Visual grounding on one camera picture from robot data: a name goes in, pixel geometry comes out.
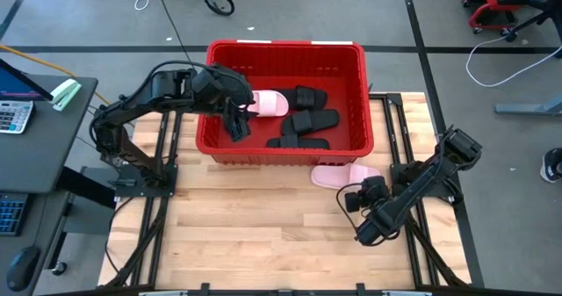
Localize pink rubber slide sandal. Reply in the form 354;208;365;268
239;89;291;119
310;162;382;191

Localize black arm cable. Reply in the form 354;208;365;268
336;182;368;236
144;60;212;96

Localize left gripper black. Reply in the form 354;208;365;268
191;63;255;142

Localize thin black floor cable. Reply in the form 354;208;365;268
153;0;194;65

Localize black keyboard blue keys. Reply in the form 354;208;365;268
0;192;28;237

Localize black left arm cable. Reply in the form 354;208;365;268
144;60;212;96

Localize black computer mouse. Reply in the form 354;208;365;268
5;245;41;292

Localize long white floor cable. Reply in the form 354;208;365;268
465;34;562;89

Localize black chair base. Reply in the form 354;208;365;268
504;0;562;60

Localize yellow floor cable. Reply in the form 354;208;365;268
0;44;112;106

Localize black office desk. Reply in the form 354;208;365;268
0;74;100;195

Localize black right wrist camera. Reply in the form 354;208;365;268
344;191;362;213

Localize mint green stapler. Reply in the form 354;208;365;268
49;78;83;112

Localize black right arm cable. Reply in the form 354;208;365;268
336;182;368;236

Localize person's shoe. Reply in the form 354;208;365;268
539;148;562;184

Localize black rubber slide sandal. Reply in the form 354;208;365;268
280;108;341;137
274;84;329;112
265;134;331;151

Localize black metal rig frame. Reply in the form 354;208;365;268
98;91;486;296

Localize grey desk foot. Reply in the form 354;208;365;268
494;94;562;116

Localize large red plastic bin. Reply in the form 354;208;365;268
195;39;375;166

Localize dark tablet screen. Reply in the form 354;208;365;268
0;58;54;102

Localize grey desk calculator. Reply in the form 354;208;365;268
0;100;35;134

